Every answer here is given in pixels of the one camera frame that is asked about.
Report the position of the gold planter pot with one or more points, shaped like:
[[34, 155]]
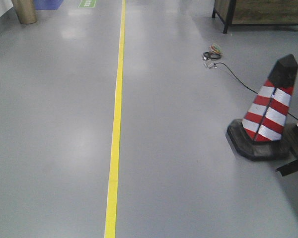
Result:
[[25, 11]]

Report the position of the red white striped barrier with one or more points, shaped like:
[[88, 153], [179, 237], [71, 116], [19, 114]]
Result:
[[258, 135]]

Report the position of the wooden black framed cabinet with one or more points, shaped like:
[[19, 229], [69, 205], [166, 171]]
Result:
[[256, 13]]

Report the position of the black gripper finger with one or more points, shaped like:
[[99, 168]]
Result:
[[289, 168]]

